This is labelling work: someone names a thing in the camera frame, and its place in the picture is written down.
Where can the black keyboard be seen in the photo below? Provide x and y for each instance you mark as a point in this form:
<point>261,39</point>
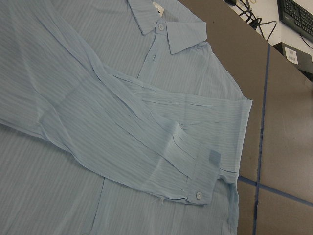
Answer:
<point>296,17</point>

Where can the black labelled box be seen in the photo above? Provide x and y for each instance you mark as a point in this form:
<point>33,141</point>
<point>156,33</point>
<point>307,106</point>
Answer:
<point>301,60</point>

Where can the light blue button shirt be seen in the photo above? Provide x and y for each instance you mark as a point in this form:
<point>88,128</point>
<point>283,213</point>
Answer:
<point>116,118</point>

